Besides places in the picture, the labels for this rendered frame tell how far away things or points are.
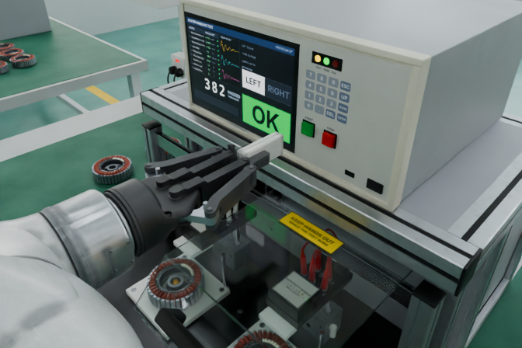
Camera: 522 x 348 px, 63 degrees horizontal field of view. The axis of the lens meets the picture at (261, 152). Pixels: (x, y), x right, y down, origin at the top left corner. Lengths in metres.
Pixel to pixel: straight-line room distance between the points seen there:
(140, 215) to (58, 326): 0.21
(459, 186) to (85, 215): 0.49
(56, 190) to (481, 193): 1.08
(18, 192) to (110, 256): 0.98
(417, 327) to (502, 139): 0.36
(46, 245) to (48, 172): 1.04
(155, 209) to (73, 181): 0.94
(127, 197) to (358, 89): 0.30
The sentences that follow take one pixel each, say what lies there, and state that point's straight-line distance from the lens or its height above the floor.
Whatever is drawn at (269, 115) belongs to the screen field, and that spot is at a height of 1.18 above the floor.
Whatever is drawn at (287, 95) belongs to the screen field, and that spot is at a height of 1.22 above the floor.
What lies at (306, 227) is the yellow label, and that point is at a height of 1.07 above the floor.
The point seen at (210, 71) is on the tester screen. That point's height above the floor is 1.21.
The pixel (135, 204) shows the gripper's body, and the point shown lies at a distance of 0.43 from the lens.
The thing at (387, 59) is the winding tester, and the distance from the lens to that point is 0.51.
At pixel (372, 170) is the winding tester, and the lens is 0.57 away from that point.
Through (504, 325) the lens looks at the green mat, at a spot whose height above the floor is 0.75.
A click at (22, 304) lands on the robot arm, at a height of 1.30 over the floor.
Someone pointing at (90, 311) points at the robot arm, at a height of 1.28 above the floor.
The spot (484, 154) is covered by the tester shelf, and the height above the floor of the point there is 1.11.
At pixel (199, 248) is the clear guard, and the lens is 0.59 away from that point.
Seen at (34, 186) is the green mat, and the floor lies 0.75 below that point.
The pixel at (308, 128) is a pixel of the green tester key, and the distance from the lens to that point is 0.60.
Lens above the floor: 1.47
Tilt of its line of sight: 31 degrees down
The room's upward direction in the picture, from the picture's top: straight up
